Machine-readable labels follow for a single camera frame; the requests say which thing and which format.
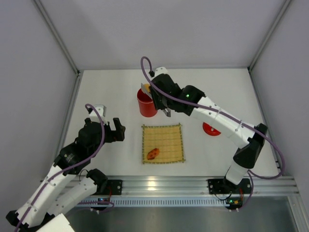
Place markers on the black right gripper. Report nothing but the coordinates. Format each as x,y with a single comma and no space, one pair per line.
156,97

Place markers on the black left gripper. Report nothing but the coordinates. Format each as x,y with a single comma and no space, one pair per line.
109,135

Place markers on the steel serving tongs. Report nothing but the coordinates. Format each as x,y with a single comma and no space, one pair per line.
166,111

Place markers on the yellow round cracker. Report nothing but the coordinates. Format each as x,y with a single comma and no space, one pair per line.
145,88

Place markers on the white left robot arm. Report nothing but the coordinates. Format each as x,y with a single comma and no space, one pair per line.
47,202

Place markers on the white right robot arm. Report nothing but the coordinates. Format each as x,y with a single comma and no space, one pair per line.
168,96

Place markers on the red cylindrical container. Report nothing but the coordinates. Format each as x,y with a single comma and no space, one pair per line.
146,104

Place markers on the square bamboo tray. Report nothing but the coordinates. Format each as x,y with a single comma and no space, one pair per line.
168,139

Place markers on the orange spotted fried piece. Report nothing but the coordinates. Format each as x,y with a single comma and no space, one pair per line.
153,154

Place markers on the red round lid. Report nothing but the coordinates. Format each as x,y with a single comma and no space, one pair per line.
209,130

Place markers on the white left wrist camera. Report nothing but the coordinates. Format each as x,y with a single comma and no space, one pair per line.
101,110

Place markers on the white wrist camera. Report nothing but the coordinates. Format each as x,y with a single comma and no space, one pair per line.
160,70
101,110

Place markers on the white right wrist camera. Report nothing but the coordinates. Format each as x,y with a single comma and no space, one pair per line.
160,70

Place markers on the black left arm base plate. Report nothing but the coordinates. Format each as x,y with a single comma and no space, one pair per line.
110,187

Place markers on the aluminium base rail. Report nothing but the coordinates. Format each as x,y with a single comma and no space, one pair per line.
158,191

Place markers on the right aluminium frame post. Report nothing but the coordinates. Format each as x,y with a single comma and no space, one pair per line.
270,32

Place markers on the aluminium frame post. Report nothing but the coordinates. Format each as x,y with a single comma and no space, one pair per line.
50,25
270,32

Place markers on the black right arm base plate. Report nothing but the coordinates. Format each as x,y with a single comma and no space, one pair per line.
223,186

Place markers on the left aluminium frame post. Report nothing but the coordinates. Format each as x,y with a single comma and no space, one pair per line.
50,25

